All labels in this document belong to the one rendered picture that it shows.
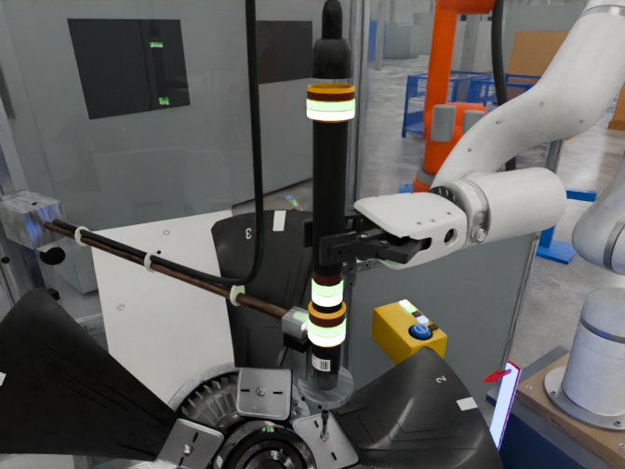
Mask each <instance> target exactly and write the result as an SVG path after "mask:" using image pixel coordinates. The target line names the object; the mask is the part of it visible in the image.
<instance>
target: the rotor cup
mask: <svg viewBox="0 0 625 469"><path fill-rule="evenodd" d="M265 422H272V423H274V425H269V424H267V423H265ZM291 426H293V425H292V424H291V423H290V422H289V421H286V420H275V419H266V418H257V417H248V416H241V415H237V411H236V409H235V410H232V411H230V412H229V413H227V414H226V415H224V416H223V417H222V418H220V419H219V420H218V421H217V422H216V423H215V424H214V425H213V427H216V428H219V429H220V430H223V431H226V432H227V434H226V436H225V437H224V439H223V441H222V443H221V444H220V446H219V448H218V450H217V451H216V453H215V454H214V456H213V457H212V459H211V461H210V462H209V464H208V465H207V467H206V469H317V466H316V461H315V458H314V456H313V452H312V450H311V448H310V447H309V445H308V444H307V442H306V441H305V440H304V439H303V438H302V437H301V436H300V435H299V434H297V433H296V432H295V431H293V430H291ZM219 456H220V458H221V459H222V462H221V465H220V467H219V466H218V464H217V459H218V457H219Z"/></svg>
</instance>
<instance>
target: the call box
mask: <svg viewBox="0 0 625 469"><path fill-rule="evenodd" d="M404 301H407V300H404ZM408 302H409V301H408ZM409 303H410V302H409ZM410 305H412V306H413V307H414V308H416V307H415V306H414V305H413V304H412V303H410ZM416 311H419V310H418V309H417V308H416ZM411 313H412V312H410V313H409V312H408V311H407V309H406V307H404V306H403V305H402V304H401V303H400V302H399V301H398V302H394V303H391V304H387V305H384V306H380V307H377V308H375V309H374V311H373V324H372V338H373V339H374V340H375V342H376V343H377V344H378V345H379V346H380V347H381V349H382V350H383V351H384V352H385V353H386V354H387V355H388V357H389V358H390V359H391V360H392V361H393V362H394V364H395V365H396V366H397V365H398V364H399V363H401V362H402V361H404V360H405V359H407V358H408V357H410V356H411V355H413V354H414V353H416V352H417V350H419V349H420V348H422V347H423V346H427V347H430V348H432V349H433V350H434V351H435V352H436V353H437V354H438V355H439V356H441V357H442V358H443V359H444V356H445V346H446V340H447V336H446V335H445V334H444V332H443V331H442V330H440V329H439V328H438V329H437V330H435V331H432V330H431V331H430V335H429V337H426V338H420V337H417V336H415V335H413V334H412V327H413V326H414V325H416V324H421V323H420V322H419V321H418V318H417V317H414V316H413V315H412V314H411ZM420 313H421V316H425V315H424V314H423V313H422V312H420ZM425 317H426V316H425ZM426 318H427V317H426ZM427 319H428V318H427ZM422 324H424V325H425V326H427V327H428V325H430V324H433V322H432V321H431V320H430V319H428V322H426V323H422Z"/></svg>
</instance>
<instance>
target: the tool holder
mask: <svg viewBox="0 0 625 469"><path fill-rule="evenodd" d="M297 311H299V312H302V313H304V314H306V315H307V314H308V311H307V310H304V309H302V308H299V307H297V306H294V307H293V308H292V309H291V310H289V312H288V313H286V314H285V315H284V316H283V317H282V332H284V333H285V335H284V336H283V343H284V346H286V347H288V348H291V349H293V350H294V375H295V377H296V378H298V389H299V395H300V397H301V400H302V401H304V402H306V403H307V404H308V405H310V406H312V407H314V408H317V409H335V408H338V407H341V406H343V405H344V404H346V403H347V402H348V401H349V400H350V398H351V397H352V392H353V379H352V375H351V373H350V372H349V371H348V370H347V369H346V368H344V367H342V366H340V368H339V383H338V385H337V387H335V388H334V389H332V390H329V391H324V390H320V389H318V388H316V387H315V386H314V384H313V368H312V342H311V341H310V339H309V335H308V330H306V326H305V324H306V320H305V321H304V322H303V321H301V320H298V319H296V318H294V317H293V314H294V313H296V312H297Z"/></svg>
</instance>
